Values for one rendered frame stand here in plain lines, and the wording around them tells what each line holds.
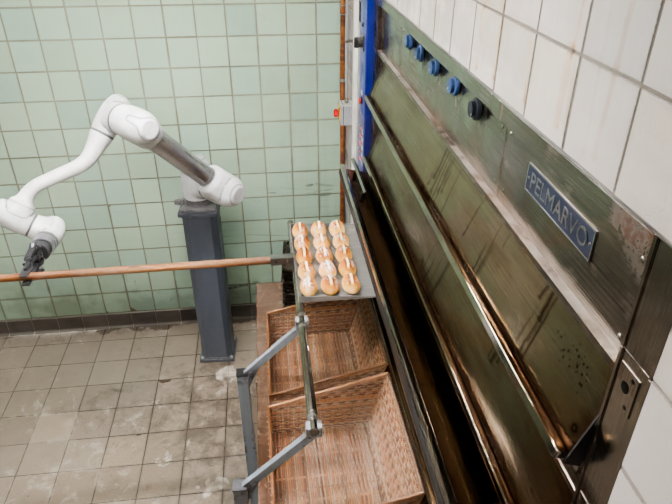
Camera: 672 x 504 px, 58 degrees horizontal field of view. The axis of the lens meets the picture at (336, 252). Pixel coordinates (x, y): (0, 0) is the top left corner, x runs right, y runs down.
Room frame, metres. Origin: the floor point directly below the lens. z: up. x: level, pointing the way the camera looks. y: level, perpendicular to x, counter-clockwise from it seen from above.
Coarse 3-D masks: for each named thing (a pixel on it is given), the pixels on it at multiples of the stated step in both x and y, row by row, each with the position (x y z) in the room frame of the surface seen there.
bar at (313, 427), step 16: (288, 224) 2.34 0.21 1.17; (304, 320) 1.65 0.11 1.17; (288, 336) 1.64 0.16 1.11; (304, 336) 1.56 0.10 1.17; (272, 352) 1.64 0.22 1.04; (304, 352) 1.48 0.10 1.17; (240, 368) 1.65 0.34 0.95; (256, 368) 1.63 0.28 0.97; (304, 368) 1.41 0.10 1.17; (240, 384) 1.61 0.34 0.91; (304, 384) 1.35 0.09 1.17; (240, 400) 1.61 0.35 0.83; (320, 432) 1.17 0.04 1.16; (288, 448) 1.17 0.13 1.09; (256, 464) 1.62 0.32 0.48; (272, 464) 1.16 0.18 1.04; (240, 480) 1.17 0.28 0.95; (256, 480) 1.15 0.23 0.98; (240, 496) 1.14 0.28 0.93; (256, 496) 1.62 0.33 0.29
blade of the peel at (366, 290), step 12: (348, 228) 2.29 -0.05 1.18; (312, 240) 2.18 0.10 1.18; (312, 252) 2.09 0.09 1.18; (360, 252) 2.09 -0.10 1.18; (312, 264) 2.00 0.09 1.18; (336, 264) 2.00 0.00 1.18; (360, 264) 2.00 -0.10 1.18; (336, 276) 1.91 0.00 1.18; (360, 276) 1.91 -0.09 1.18; (360, 288) 1.83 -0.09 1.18; (372, 288) 1.83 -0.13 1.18; (300, 300) 1.75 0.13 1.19; (312, 300) 1.75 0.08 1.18; (324, 300) 1.76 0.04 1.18
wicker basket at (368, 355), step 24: (288, 312) 2.29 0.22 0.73; (312, 312) 2.30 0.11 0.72; (336, 312) 2.32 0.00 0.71; (360, 312) 2.27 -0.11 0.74; (312, 336) 2.28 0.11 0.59; (336, 336) 2.28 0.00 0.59; (360, 336) 2.15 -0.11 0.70; (288, 360) 2.11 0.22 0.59; (336, 360) 2.11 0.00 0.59; (360, 360) 2.05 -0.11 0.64; (384, 360) 1.81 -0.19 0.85; (288, 384) 1.95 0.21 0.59; (336, 384) 1.96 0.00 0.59
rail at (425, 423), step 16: (352, 192) 2.10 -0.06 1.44; (368, 240) 1.73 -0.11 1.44; (368, 256) 1.65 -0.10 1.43; (384, 288) 1.45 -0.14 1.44; (384, 304) 1.38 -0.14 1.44; (400, 336) 1.23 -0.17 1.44; (400, 352) 1.17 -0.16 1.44; (416, 384) 1.06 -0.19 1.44; (416, 400) 1.00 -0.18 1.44; (432, 432) 0.91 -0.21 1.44; (432, 448) 0.87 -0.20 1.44; (448, 480) 0.79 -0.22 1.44; (448, 496) 0.75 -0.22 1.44
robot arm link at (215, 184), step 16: (112, 112) 2.42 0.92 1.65; (128, 112) 2.38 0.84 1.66; (144, 112) 2.38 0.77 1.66; (112, 128) 2.40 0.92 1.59; (128, 128) 2.33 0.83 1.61; (144, 128) 2.33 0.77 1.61; (160, 128) 2.44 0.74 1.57; (144, 144) 2.37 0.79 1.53; (160, 144) 2.44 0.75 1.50; (176, 144) 2.51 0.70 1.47; (176, 160) 2.50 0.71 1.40; (192, 160) 2.56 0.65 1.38; (192, 176) 2.58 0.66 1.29; (208, 176) 2.62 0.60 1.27; (224, 176) 2.67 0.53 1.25; (208, 192) 2.62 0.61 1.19; (224, 192) 2.63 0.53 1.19; (240, 192) 2.67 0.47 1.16
